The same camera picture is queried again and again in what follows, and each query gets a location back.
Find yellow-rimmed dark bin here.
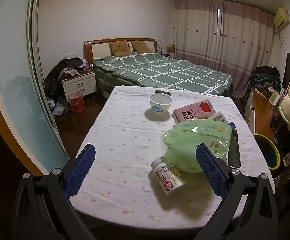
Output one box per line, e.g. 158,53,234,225
253,133,281,180

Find white supplement bottle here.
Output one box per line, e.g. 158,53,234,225
151,156,187,197

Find dark blue packet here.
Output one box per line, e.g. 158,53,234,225
227,122,241,168

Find white paper cup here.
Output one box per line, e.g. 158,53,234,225
149,92,173,114

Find cream air conditioner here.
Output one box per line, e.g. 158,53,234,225
274,7,290,33

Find green plaid duvet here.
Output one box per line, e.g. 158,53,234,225
92,52,233,96

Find crumpled plastic bags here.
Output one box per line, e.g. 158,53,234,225
48,97,69,118

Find brown bear-face pillow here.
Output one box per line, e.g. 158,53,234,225
109,40,133,57

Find green plastic bag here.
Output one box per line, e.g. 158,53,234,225
160,118,233,173

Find red bucket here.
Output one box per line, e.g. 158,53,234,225
68,92,86,112

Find wooden sideboard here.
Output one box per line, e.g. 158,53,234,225
245,87,281,135

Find pink strawberry milk carton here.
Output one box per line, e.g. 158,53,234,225
172,100,215,124

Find green framed card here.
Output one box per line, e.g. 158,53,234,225
269,91,281,105

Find white barcode box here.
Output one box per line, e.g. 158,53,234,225
206,112,229,124

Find wooden bed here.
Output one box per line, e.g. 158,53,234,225
83,38,233,98

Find table with floral cloth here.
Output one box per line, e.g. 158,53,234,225
70,85,272,233

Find white nightstand with clothes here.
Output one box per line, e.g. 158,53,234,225
43,57,95,98

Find pile of dark clothes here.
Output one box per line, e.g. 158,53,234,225
248,65,282,93

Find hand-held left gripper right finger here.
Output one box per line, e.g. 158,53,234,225
196,144,279,240

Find pink and cream curtain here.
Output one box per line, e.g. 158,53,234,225
170,0,276,99

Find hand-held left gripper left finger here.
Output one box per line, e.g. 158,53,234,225
11,144,96,240

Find frosted sliding wardrobe door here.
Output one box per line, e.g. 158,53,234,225
0,0,70,165

